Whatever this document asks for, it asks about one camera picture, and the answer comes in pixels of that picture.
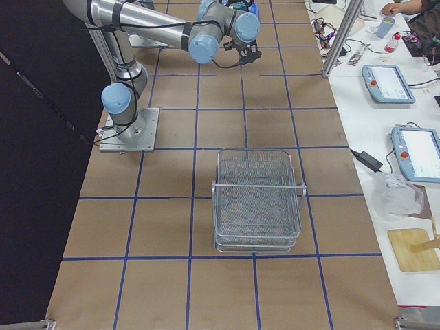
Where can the far teach pendant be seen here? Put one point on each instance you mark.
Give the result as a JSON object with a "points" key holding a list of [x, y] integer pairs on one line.
{"points": [[387, 85]]}

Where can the wooden board stand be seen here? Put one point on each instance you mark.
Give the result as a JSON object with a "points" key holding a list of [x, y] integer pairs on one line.
{"points": [[414, 250]]}

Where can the plastic drink bottle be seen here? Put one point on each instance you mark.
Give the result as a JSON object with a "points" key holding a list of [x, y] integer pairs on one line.
{"points": [[392, 44]]}

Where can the blue cup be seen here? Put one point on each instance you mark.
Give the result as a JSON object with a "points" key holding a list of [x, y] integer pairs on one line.
{"points": [[385, 26]]}

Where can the blue plastic tray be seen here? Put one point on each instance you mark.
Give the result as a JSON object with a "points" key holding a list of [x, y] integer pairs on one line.
{"points": [[254, 8]]}

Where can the black power adapter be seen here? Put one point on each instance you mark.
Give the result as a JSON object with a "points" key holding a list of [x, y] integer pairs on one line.
{"points": [[367, 160]]}

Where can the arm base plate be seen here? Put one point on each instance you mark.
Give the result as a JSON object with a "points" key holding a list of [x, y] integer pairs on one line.
{"points": [[140, 136], [137, 41]]}

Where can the aluminium frame post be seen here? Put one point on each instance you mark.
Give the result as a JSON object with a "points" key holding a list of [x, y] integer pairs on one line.
{"points": [[352, 12]]}

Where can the clear plastic bag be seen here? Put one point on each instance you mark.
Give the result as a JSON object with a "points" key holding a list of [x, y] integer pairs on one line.
{"points": [[394, 195]]}

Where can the near teach pendant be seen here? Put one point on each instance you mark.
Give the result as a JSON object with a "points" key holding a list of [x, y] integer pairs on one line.
{"points": [[417, 153]]}

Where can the beige plastic tray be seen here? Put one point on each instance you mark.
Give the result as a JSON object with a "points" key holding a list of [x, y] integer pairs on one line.
{"points": [[334, 15]]}

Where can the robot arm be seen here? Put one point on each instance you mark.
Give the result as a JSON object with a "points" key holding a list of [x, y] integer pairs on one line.
{"points": [[117, 27], [242, 5]]}

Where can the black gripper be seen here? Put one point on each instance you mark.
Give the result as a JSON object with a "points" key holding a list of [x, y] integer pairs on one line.
{"points": [[240, 3]]}

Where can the wire mesh shelf rack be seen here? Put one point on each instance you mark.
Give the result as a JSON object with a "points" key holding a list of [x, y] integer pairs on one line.
{"points": [[256, 201]]}

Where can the teach pendant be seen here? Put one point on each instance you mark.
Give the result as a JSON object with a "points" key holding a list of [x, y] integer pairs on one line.
{"points": [[417, 153], [387, 85]]}

